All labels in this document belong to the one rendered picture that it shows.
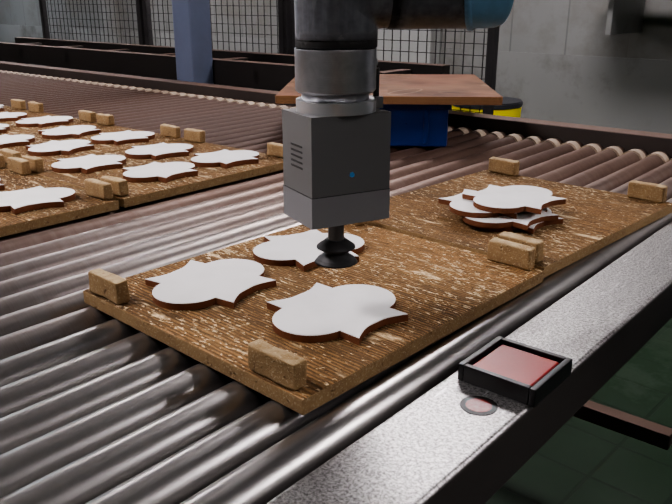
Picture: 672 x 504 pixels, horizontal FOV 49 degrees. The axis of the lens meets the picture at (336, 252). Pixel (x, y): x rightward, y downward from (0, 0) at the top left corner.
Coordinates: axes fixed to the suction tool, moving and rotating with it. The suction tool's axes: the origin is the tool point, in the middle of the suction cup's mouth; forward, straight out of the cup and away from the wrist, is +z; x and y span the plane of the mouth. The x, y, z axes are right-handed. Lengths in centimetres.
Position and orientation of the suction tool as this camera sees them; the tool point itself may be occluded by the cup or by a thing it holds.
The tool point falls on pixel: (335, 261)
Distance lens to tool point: 73.7
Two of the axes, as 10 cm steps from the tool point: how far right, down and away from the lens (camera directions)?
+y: -8.8, 1.6, -4.5
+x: 4.7, 2.9, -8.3
